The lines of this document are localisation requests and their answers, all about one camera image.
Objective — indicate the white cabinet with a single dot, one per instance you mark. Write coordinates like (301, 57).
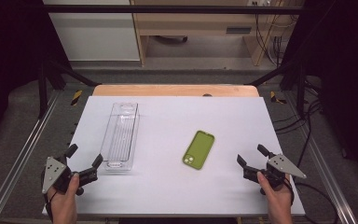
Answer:
(99, 34)

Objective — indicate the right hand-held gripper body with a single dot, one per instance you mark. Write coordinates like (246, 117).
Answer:
(281, 166)

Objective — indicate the white table cover sheet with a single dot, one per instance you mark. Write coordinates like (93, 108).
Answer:
(167, 186)

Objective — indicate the black curtain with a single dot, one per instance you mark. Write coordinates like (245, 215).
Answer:
(345, 77)
(9, 62)

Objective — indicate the aluminium floor rail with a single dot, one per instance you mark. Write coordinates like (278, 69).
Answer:
(323, 161)
(21, 155)

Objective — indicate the person's left hand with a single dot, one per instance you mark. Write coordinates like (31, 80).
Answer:
(63, 205)

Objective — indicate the black upright frame post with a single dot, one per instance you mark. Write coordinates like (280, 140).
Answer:
(42, 90)

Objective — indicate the green phone case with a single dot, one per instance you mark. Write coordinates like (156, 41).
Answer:
(199, 149)

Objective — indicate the yellow black tape marker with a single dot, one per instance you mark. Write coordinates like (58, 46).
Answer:
(274, 97)
(76, 97)

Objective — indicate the long black frame bar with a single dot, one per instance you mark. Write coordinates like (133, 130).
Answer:
(167, 9)

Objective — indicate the clear plastic container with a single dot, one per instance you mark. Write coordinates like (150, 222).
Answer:
(121, 137)

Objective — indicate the wooden table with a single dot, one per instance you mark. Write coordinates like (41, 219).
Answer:
(167, 90)

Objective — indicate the black diagonal frame brace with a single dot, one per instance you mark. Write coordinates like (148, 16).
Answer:
(270, 74)
(71, 73)

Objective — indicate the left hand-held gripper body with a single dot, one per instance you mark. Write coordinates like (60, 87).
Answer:
(53, 172)

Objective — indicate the light wooden desk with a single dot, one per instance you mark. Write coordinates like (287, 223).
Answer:
(195, 23)

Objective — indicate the person's right hand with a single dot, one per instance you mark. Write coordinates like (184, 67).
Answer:
(279, 205)

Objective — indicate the white power strip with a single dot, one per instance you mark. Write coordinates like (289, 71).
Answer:
(259, 2)

